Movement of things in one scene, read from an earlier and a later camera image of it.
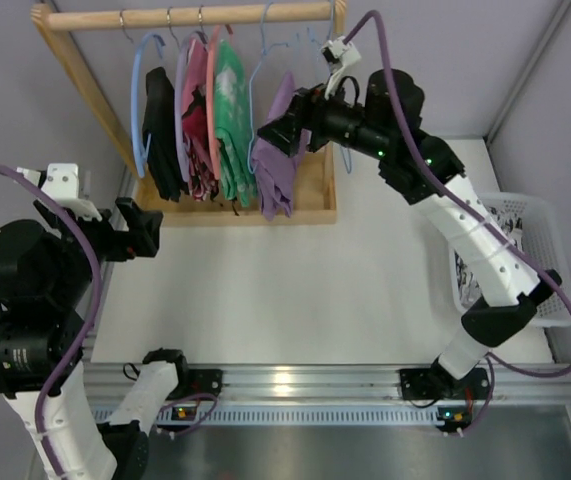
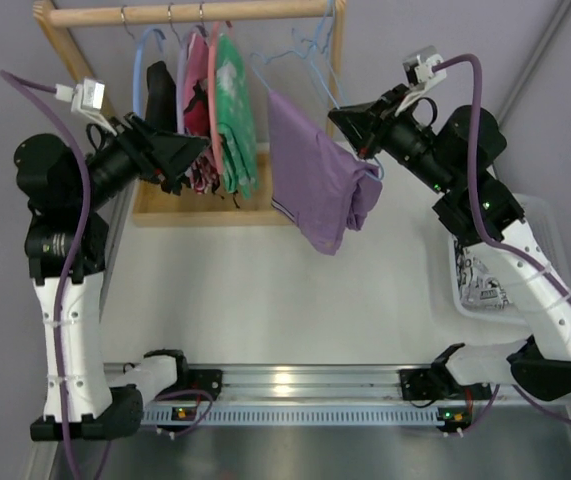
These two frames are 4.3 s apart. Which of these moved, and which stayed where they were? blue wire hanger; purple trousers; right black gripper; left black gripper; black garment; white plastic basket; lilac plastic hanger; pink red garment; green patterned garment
Moved: left black gripper; purple trousers; blue wire hanger; right black gripper
Stayed: black garment; white plastic basket; green patterned garment; lilac plastic hanger; pink red garment
